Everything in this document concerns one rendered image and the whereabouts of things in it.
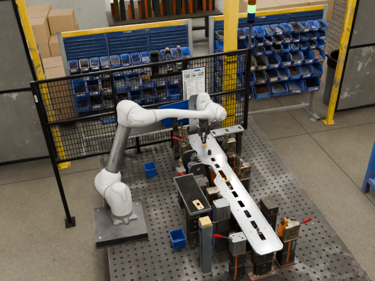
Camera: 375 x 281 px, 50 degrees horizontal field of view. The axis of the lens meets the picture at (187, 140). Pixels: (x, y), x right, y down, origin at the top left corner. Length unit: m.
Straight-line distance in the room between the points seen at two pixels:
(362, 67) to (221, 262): 3.58
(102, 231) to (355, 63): 3.81
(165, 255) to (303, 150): 2.74
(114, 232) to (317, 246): 1.43
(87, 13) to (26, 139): 4.86
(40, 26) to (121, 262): 4.57
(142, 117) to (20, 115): 2.21
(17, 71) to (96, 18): 4.98
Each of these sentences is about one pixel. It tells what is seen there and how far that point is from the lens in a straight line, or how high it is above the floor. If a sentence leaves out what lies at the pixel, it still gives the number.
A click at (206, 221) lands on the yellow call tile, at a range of 2.41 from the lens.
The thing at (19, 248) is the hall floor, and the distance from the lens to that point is 4.19.
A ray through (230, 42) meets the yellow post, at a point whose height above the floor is 1.62.
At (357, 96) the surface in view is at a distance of 5.80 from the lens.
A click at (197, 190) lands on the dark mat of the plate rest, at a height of 1.16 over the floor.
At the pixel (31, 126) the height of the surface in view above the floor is 0.59.
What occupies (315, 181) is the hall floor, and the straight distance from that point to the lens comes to 4.66.
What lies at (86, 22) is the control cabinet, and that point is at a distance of 9.27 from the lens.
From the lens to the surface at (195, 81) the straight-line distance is 3.62.
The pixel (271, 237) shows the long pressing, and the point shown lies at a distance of 2.58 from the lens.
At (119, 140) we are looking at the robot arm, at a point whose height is 1.28.
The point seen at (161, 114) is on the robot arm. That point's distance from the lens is 2.83.
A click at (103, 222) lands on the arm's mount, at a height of 0.76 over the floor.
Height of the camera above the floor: 2.87
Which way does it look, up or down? 34 degrees down
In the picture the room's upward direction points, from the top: 2 degrees counter-clockwise
